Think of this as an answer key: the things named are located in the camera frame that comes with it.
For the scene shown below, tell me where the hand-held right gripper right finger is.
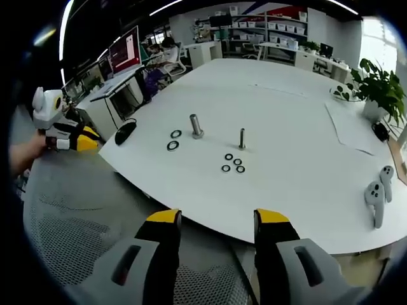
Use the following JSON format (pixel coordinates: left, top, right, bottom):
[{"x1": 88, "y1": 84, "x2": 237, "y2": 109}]
[{"x1": 253, "y1": 208, "x2": 375, "y2": 305}]

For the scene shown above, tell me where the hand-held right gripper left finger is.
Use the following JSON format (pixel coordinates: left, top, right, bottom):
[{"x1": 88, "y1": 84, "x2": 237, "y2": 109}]
[{"x1": 74, "y1": 208, "x2": 183, "y2": 305}]

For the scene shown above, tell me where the thick metal threaded stud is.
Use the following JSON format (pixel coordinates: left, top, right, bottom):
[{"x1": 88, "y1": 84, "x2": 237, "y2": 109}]
[{"x1": 189, "y1": 113, "x2": 205, "y2": 140}]

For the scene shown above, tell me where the person's left hand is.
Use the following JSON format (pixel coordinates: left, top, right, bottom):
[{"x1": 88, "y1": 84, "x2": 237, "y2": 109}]
[{"x1": 31, "y1": 132, "x2": 49, "y2": 158}]

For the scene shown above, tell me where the white office desk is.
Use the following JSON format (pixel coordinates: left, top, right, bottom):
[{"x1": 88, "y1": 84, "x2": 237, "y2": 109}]
[{"x1": 75, "y1": 65, "x2": 150, "y2": 134}]

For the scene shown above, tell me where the grey mesh office chair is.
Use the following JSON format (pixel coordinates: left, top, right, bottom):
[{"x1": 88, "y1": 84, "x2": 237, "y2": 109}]
[{"x1": 18, "y1": 151, "x2": 259, "y2": 305}]

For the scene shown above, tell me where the computer monitor with pink screen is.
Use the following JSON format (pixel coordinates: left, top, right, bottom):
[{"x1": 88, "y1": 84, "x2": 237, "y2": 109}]
[{"x1": 107, "y1": 25, "x2": 142, "y2": 77}]

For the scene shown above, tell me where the white office chair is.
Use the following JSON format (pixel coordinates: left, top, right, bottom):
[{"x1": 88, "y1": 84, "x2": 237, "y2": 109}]
[{"x1": 162, "y1": 43, "x2": 188, "y2": 80}]

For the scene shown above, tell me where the grey handheld controller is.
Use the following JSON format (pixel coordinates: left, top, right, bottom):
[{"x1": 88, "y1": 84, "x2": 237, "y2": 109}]
[
  {"x1": 364, "y1": 180, "x2": 385, "y2": 229},
  {"x1": 378, "y1": 165, "x2": 395, "y2": 203}
]

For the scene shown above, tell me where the white paper sheet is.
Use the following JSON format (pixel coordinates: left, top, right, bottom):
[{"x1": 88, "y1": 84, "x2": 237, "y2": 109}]
[{"x1": 324, "y1": 100, "x2": 389, "y2": 156}]

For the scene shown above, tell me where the small black device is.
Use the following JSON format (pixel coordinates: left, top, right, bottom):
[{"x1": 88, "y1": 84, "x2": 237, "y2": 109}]
[{"x1": 371, "y1": 121, "x2": 390, "y2": 142}]

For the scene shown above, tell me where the small plant in white bowl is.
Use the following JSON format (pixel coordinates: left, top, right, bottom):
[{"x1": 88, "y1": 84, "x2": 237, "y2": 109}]
[{"x1": 329, "y1": 83, "x2": 365, "y2": 103}]

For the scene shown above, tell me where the tall potted green plant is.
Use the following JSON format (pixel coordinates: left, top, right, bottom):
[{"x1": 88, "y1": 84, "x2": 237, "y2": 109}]
[{"x1": 350, "y1": 58, "x2": 407, "y2": 128}]

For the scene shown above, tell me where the white shelf with storage bins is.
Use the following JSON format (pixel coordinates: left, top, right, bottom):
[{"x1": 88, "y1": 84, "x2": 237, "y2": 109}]
[{"x1": 226, "y1": 11, "x2": 309, "y2": 55}]

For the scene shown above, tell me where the black round puck with cable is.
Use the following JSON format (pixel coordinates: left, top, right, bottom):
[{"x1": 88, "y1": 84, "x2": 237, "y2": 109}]
[{"x1": 114, "y1": 118, "x2": 138, "y2": 146}]

